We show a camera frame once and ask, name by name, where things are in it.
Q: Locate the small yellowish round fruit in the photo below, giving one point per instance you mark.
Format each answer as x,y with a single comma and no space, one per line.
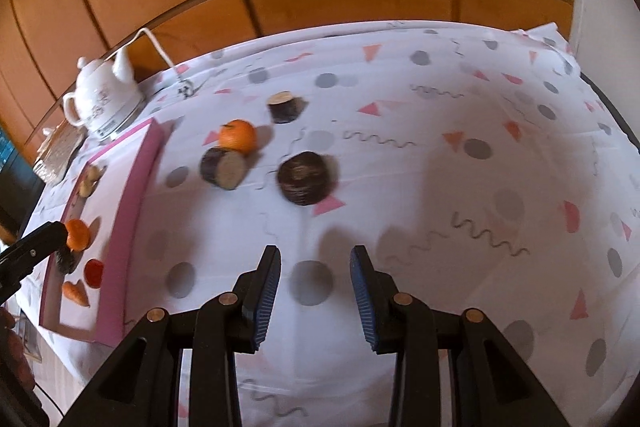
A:
86,188
96,172

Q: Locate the white floral ceramic kettle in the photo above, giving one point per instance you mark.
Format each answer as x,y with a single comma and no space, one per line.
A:
102,99

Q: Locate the white kettle base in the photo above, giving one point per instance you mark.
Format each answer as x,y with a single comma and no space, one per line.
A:
125,124

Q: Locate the white patterned tablecloth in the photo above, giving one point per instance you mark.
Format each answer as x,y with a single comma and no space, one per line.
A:
450,207

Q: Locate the dark window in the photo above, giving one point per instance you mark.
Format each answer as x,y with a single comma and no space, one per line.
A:
15,177

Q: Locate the small orange carrot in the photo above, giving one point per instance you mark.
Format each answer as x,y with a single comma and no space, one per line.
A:
75,293

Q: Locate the silver ornate tissue box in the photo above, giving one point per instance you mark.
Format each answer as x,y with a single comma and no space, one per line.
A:
57,152

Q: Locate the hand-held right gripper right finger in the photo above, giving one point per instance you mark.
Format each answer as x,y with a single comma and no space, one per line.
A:
364,302

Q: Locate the pink shallow tray box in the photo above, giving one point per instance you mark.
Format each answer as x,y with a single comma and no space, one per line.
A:
125,217

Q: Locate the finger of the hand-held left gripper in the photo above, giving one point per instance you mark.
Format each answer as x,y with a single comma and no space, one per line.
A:
40,243

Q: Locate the orange tangerine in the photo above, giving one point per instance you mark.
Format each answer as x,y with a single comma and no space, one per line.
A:
78,235
237,136

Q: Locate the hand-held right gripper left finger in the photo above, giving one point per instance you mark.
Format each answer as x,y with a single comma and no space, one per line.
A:
265,302

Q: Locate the red cherry tomato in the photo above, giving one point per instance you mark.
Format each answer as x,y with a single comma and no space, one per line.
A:
93,273

